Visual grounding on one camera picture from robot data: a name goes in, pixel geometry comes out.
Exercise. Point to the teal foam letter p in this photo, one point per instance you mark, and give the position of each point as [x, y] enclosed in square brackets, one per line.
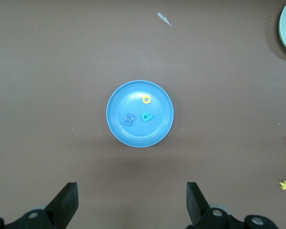
[143, 119]

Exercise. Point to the blue round plate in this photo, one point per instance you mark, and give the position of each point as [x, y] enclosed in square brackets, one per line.
[157, 131]

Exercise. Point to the yellow foam letter k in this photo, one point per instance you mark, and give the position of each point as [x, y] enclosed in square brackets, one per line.
[285, 185]

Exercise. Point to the yellow foam letter d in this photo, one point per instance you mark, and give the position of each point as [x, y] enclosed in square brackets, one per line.
[145, 102]

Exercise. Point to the brown table cover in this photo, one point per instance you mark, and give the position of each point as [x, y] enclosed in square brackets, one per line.
[62, 71]

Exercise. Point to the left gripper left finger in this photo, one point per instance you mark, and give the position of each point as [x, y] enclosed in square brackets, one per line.
[52, 214]

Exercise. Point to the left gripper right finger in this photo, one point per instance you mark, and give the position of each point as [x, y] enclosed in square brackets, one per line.
[206, 217]

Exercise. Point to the blue foam letter m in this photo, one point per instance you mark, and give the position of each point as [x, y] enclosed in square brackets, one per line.
[127, 123]

